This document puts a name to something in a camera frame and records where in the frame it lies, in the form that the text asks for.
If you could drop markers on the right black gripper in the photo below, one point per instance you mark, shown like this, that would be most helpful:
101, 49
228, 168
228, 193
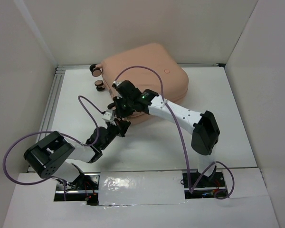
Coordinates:
120, 107

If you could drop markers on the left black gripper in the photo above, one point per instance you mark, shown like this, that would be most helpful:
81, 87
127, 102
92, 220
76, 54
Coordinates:
122, 127

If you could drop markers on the pink suitcase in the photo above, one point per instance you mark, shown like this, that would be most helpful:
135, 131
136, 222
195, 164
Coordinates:
147, 67

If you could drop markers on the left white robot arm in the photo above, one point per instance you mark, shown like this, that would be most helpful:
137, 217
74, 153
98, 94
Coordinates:
48, 156

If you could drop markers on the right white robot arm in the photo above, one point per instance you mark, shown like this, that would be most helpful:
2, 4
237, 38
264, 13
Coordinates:
202, 127

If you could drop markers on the white taped cover sheet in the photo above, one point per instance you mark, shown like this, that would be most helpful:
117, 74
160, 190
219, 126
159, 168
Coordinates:
141, 188

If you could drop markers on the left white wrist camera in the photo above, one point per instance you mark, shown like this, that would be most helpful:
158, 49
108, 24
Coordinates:
109, 116

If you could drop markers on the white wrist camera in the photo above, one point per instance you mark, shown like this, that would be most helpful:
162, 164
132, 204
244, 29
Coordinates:
116, 83
109, 116

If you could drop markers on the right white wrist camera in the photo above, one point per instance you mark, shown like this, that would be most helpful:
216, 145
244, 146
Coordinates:
116, 83

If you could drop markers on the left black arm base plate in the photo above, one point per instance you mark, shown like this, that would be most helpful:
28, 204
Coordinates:
87, 191

